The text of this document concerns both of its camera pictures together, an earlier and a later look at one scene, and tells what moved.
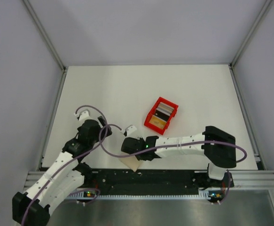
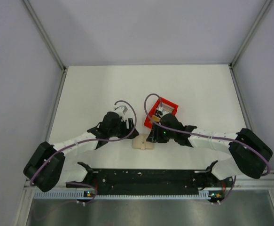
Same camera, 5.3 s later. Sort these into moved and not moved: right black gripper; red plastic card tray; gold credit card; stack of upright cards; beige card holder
Moved: right black gripper; beige card holder
Not moved: stack of upright cards; red plastic card tray; gold credit card
